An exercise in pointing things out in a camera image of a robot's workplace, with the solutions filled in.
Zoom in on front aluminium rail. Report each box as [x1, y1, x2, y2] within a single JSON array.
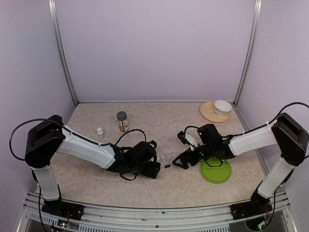
[[17, 192, 297, 232]]

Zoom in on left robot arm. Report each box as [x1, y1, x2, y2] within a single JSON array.
[[25, 115, 161, 215]]

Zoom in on aluminium frame post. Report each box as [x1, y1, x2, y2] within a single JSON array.
[[48, 0, 79, 108], [233, 0, 262, 108]]

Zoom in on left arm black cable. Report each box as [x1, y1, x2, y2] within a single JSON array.
[[9, 117, 159, 181]]

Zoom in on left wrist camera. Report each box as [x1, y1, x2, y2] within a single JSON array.
[[148, 140, 157, 151]]

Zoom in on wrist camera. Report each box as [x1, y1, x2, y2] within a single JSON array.
[[177, 131, 199, 151], [148, 140, 157, 151]]

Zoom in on left aluminium frame post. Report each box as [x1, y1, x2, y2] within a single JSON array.
[[48, 0, 79, 108]]

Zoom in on white ceramic bowl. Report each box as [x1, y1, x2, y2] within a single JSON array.
[[213, 100, 232, 116]]

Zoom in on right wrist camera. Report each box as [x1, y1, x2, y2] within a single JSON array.
[[177, 131, 199, 151]]

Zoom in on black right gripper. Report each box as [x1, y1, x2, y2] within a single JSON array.
[[172, 143, 215, 169]]

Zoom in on beige wooden plate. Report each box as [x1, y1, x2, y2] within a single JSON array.
[[200, 102, 230, 123]]

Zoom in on grey-capped orange pill bottle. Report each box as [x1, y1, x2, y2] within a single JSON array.
[[116, 111, 129, 132]]

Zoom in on green plate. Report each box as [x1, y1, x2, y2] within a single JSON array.
[[200, 157, 232, 184]]

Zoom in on small white pill bottle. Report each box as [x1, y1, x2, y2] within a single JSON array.
[[96, 127, 104, 139]]

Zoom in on clear plastic pill organizer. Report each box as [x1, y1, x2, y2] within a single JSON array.
[[158, 152, 177, 169]]

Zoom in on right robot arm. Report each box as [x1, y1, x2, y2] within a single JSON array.
[[172, 113, 309, 215]]

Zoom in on right aluminium frame post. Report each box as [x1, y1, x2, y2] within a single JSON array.
[[233, 0, 262, 108]]

